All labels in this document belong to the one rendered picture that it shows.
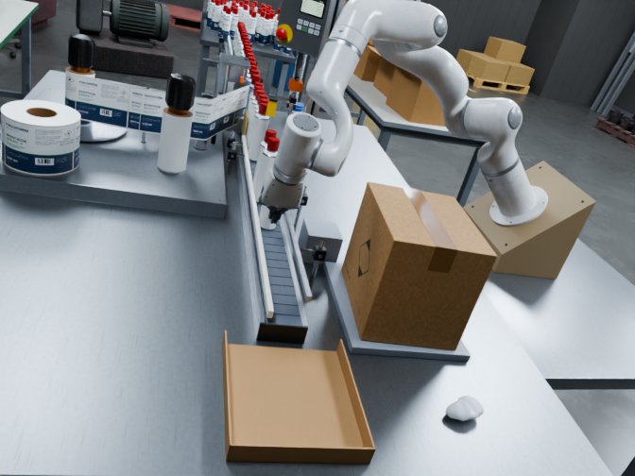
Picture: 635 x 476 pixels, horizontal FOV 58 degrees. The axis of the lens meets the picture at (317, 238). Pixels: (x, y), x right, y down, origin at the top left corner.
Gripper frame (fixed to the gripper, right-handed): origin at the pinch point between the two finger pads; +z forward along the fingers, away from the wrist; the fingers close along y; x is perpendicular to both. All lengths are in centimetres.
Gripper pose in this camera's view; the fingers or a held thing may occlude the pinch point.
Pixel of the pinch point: (274, 214)
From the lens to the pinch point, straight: 152.5
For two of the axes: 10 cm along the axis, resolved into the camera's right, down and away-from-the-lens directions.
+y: -9.6, -1.2, -2.6
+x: 0.8, 7.7, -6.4
